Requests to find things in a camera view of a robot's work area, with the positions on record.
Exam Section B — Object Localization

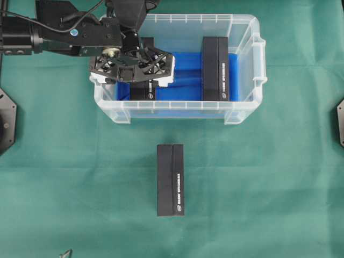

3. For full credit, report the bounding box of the small metal clip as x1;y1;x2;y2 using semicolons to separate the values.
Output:
59;249;73;258

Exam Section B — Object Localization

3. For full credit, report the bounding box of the black box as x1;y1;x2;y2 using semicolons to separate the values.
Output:
157;144;185;217
202;37;230;102
130;37;159;101

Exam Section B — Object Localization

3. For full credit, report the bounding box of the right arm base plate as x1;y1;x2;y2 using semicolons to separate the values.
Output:
329;99;343;148

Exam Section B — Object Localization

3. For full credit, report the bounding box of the clear plastic storage case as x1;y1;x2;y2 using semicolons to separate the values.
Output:
90;14;267;124

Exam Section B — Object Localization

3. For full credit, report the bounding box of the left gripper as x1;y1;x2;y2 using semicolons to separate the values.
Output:
31;1;176;87

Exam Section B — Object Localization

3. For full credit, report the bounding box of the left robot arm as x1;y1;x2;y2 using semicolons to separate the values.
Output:
1;1;176;87

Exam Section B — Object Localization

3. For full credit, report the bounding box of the blue cloth liner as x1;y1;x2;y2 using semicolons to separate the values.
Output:
112;52;242;124

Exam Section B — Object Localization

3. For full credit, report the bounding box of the black camera cable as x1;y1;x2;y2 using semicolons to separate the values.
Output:
0;0;105;34

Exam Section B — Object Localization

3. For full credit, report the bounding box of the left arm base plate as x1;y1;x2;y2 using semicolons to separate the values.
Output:
0;89;17;155

